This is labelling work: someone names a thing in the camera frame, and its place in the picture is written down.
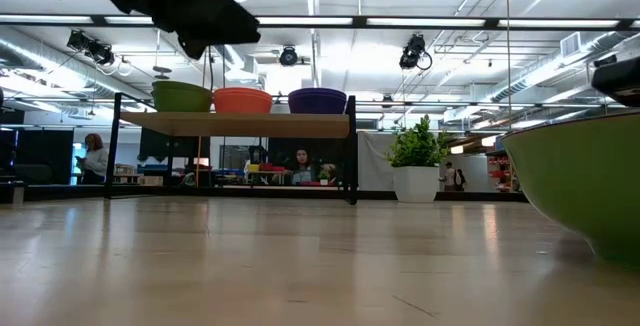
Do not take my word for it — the red storage rack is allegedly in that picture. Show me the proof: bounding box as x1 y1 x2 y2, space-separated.
492 150 516 192

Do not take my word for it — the black aluminium table frame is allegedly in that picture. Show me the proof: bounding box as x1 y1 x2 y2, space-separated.
0 180 529 205

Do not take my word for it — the overhead light bar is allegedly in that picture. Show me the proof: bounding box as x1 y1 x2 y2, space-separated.
0 13 640 31

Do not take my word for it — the green plant in white pot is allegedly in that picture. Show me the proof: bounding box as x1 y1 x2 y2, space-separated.
385 114 451 204

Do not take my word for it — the black ceiling-mounted device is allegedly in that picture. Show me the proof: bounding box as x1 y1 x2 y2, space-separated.
398 33 434 72
278 45 300 67
66 29 117 67

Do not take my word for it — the blue mini bowl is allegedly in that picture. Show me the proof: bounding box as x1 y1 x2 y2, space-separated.
288 87 348 115

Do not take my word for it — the white partition panel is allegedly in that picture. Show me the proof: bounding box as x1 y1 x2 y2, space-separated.
357 130 401 192

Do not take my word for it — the wooden shelf with black legs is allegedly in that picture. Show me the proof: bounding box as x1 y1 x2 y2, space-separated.
103 92 359 206

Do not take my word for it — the floral bowl with green outside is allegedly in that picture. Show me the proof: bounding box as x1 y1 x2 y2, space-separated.
501 110 640 270
152 80 204 90
151 86 214 113

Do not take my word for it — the orange mini bowl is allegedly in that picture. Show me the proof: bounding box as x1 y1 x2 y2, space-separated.
213 87 274 114

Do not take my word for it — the thin hanging cable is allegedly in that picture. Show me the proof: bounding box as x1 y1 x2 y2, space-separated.
506 0 513 132

